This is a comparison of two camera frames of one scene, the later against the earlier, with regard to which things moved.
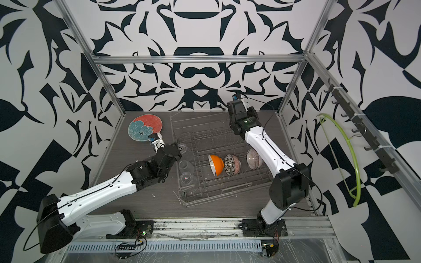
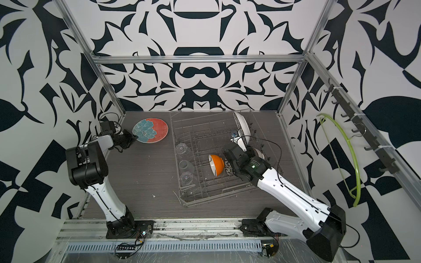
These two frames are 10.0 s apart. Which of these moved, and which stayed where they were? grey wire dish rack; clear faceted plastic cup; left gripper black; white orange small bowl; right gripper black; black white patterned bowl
Moved: right gripper black; left gripper black
Stayed: clear faceted plastic cup; black white patterned bowl; white orange small bowl; grey wire dish rack
